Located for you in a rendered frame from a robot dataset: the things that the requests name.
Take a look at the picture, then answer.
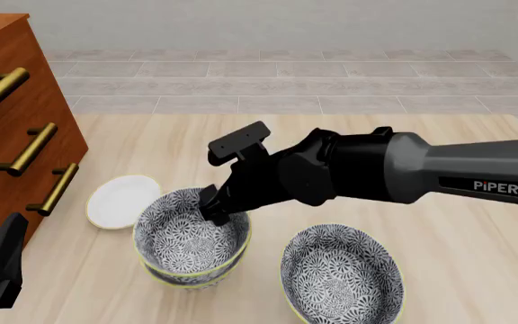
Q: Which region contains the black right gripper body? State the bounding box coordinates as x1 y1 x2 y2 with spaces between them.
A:
216 148 290 217

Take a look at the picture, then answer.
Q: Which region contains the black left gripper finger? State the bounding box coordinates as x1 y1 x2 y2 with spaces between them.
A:
0 211 30 272

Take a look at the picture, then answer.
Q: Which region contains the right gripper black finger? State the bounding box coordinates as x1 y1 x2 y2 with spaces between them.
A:
204 205 232 227
199 184 219 211

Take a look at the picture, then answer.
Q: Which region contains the black white patterned bowl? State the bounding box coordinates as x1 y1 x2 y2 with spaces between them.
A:
138 242 248 294
279 221 406 324
132 187 254 276

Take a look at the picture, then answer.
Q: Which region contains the white plate with yellow rim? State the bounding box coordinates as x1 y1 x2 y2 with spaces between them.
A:
85 174 163 231

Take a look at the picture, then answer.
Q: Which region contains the wooden cabinet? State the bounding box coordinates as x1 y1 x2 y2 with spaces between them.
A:
0 13 90 261

